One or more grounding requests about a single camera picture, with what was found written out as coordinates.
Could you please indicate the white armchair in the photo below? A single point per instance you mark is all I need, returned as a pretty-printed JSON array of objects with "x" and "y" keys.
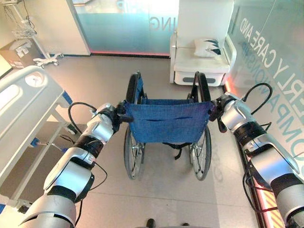
[{"x": 202, "y": 61}]

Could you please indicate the robot foot dark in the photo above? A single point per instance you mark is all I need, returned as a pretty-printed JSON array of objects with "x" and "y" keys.
[
  {"x": 185, "y": 224},
  {"x": 151, "y": 223}
]

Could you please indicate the robot left hand black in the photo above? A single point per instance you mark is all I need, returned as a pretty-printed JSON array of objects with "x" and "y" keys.
[{"x": 121, "y": 111}]

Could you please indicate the robot right hand black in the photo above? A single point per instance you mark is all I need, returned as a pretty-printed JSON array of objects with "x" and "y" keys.
[{"x": 215, "y": 110}]

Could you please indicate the brown cardboard box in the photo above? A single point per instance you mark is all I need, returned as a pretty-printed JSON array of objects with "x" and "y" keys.
[{"x": 16, "y": 53}]

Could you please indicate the robot left arm silver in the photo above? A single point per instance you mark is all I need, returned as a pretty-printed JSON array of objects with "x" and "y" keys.
[{"x": 71, "y": 171}]

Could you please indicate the robot right arm silver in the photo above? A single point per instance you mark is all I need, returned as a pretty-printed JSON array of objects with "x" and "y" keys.
[{"x": 270, "y": 156}]

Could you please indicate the robot right foot dark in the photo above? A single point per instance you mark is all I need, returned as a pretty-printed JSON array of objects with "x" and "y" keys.
[{"x": 185, "y": 224}]

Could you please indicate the white pillow dark pattern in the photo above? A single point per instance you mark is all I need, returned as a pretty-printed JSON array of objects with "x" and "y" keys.
[{"x": 206, "y": 47}]

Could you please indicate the robot left foot dark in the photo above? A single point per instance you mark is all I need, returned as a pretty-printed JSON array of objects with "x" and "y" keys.
[{"x": 151, "y": 223}]

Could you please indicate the blue fabric wheelchair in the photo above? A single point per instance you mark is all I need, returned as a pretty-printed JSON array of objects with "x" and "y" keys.
[{"x": 166, "y": 123}]

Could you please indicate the white hospital bed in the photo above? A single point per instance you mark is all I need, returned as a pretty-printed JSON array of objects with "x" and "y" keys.
[{"x": 21, "y": 99}]

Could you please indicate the white rolling equipment stand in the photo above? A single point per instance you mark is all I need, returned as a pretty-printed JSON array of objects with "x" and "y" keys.
[{"x": 40, "y": 47}]

